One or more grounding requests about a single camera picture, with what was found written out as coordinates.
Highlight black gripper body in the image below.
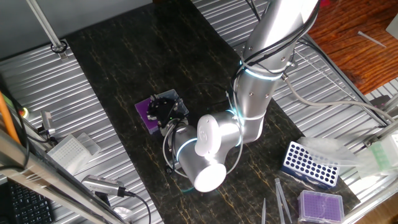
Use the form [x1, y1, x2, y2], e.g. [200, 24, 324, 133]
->
[157, 98, 187, 129]

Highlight dark blue object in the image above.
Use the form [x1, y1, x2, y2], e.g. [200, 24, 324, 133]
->
[280, 140, 340, 190]

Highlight purple pipette tip holder box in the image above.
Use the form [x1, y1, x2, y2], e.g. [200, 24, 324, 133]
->
[134, 89, 190, 135]

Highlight orange rod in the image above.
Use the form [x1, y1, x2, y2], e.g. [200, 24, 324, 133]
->
[0, 91, 21, 144]

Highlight black ring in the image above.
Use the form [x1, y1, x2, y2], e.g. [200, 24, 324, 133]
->
[50, 40, 68, 54]

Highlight thick black cable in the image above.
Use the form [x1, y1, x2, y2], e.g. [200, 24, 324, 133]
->
[0, 73, 30, 172]

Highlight black cable loop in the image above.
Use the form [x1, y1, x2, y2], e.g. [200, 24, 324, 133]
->
[29, 126, 60, 146]

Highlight green pipette tip box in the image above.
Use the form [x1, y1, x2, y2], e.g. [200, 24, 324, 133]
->
[357, 129, 398, 180]

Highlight wrapped metal frame bar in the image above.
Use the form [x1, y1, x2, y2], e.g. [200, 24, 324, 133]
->
[0, 128, 130, 224]

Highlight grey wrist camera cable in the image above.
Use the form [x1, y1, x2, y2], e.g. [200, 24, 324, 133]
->
[162, 74, 245, 179]

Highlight grey metal clamp bracket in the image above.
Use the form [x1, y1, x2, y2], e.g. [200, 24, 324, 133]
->
[41, 111, 57, 136]

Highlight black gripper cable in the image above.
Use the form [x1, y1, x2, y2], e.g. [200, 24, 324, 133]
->
[231, 0, 321, 94]

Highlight long clear pipette tip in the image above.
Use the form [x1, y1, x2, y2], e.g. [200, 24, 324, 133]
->
[356, 30, 387, 49]

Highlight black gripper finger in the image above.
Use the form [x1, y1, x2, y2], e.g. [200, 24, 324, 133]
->
[147, 95, 164, 112]
[146, 110, 161, 123]

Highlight silver ridged camera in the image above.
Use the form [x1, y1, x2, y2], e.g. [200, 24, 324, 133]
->
[81, 174, 127, 208]

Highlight white pipette tip box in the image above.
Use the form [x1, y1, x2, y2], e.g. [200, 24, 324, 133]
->
[46, 132, 103, 176]

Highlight dark flat device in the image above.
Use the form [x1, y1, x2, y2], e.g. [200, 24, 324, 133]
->
[368, 95, 392, 108]

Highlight aluminium frame rail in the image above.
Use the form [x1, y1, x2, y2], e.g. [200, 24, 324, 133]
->
[363, 119, 398, 149]

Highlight closed purple pipette tip box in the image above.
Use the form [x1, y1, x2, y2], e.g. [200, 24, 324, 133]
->
[297, 189, 345, 224]

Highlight black keyboard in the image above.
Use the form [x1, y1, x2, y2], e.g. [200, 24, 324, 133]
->
[6, 182, 56, 224]

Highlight dark marble pattern mat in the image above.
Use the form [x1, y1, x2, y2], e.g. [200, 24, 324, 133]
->
[65, 0, 362, 224]

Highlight silver camera pole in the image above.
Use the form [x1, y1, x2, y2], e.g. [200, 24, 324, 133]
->
[25, 0, 69, 60]

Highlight black camera cable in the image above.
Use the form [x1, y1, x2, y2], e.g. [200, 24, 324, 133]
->
[123, 190, 152, 224]

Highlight grey flat object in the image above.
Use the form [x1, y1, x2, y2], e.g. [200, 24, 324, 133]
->
[386, 15, 398, 40]

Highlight grey hose cable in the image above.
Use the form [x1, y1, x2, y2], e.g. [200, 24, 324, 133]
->
[281, 73, 397, 123]

